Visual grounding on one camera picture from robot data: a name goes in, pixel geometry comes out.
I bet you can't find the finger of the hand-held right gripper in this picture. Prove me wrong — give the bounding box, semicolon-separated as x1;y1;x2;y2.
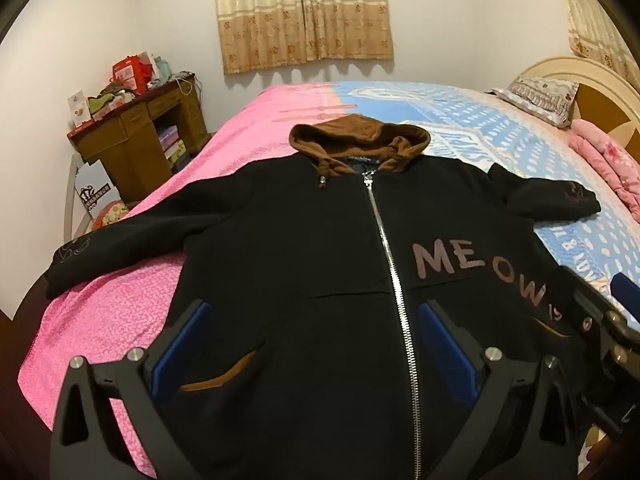
612;272;640;322
549;264;609;334

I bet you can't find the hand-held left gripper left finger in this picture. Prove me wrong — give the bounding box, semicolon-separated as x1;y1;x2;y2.
50;299;215;480

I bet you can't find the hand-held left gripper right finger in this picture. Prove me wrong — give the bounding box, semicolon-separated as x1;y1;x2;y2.
418;300;583;480

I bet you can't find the black hoodie with brown hood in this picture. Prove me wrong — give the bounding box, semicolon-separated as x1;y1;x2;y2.
45;114;603;480

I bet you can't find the folded pink quilt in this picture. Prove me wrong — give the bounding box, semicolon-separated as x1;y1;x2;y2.
569;119;640;222

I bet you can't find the floral cushion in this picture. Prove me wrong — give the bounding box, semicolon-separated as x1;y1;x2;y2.
92;200;134;232

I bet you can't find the white printed paper bag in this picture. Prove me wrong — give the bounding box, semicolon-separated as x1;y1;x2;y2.
75;160;121;219

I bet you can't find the patterned grey pillow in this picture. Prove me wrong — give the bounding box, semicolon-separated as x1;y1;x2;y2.
492;76;581;129

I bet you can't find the cream arched headboard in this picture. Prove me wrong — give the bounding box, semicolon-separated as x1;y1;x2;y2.
507;56;640;171

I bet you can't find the stack of boxes in desk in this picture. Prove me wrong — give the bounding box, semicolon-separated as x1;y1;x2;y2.
157;125;189;166

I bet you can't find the brown wooden desk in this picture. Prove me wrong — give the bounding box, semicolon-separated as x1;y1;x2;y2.
67;80;212;204

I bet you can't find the blue printed bedsheet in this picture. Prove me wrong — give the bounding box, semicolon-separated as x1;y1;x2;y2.
320;80;640;311

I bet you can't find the pink textured blanket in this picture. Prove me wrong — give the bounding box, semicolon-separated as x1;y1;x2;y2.
19;84;341;479

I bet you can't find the green cloth bundle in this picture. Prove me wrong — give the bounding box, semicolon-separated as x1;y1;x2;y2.
87;87;136;117

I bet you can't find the white picture card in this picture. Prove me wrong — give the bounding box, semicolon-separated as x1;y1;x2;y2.
67;89;94;126

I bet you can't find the beige floral curtain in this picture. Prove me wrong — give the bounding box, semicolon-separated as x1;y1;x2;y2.
554;0;640;93
212;0;395;75

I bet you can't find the red gift box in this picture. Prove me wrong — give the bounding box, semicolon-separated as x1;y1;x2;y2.
111;56;154;95

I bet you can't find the white chair frame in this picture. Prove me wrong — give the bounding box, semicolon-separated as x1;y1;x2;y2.
62;152;101;247

